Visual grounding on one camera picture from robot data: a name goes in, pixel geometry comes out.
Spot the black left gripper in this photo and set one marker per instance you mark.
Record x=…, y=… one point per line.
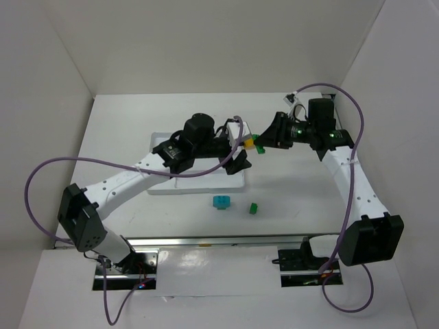
x=228, y=151

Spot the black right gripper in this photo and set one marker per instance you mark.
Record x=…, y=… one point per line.
x=280, y=130

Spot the green 2x4 lego brick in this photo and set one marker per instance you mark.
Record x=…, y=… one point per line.
x=260, y=149

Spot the yellow lego brick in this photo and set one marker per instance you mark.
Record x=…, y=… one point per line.
x=248, y=145

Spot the teal rounded lego brick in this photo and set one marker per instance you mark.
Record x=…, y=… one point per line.
x=221, y=202

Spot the small green lego brick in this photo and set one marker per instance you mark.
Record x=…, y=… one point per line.
x=253, y=208

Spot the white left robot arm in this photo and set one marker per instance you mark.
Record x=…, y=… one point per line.
x=83, y=210

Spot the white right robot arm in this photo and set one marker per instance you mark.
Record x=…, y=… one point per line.
x=369, y=233

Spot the white compartment tray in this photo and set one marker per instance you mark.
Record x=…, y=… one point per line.
x=215, y=182

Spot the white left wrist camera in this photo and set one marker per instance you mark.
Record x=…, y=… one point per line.
x=233, y=129

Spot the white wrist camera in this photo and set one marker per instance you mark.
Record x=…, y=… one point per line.
x=233, y=129
x=292, y=100

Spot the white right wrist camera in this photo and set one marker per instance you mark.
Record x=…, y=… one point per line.
x=292, y=100

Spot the aluminium front rail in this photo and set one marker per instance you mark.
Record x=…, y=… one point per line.
x=209, y=241

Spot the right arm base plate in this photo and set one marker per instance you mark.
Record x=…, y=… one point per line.
x=298, y=270

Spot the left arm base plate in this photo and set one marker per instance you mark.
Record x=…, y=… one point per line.
x=141, y=274

